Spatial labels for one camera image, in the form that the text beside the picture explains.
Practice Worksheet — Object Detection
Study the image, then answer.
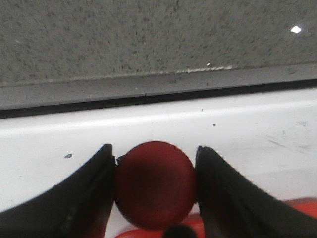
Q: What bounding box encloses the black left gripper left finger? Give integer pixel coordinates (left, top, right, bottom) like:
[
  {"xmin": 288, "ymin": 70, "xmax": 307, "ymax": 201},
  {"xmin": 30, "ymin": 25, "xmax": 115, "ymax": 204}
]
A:
[{"xmin": 0, "ymin": 144, "xmax": 116, "ymax": 238}]

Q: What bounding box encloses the red plastic tray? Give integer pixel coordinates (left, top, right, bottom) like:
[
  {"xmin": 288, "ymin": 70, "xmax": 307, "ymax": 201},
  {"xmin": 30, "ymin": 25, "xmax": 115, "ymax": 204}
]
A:
[{"xmin": 105, "ymin": 197, "xmax": 317, "ymax": 238}]

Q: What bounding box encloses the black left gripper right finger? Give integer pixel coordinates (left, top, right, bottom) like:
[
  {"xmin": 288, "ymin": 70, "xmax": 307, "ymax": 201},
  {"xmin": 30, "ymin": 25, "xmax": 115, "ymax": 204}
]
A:
[{"xmin": 195, "ymin": 146, "xmax": 317, "ymax": 238}]

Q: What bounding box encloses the red mushroom push button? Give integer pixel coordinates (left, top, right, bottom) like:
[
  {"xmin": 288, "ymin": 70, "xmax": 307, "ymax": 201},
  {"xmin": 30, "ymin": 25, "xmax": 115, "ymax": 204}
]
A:
[{"xmin": 114, "ymin": 141, "xmax": 197, "ymax": 231}]

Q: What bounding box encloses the grey speckled stone counter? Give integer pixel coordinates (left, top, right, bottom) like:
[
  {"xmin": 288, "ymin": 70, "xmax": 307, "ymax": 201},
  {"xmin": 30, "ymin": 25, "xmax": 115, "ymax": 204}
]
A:
[{"xmin": 0, "ymin": 0, "xmax": 317, "ymax": 110}]

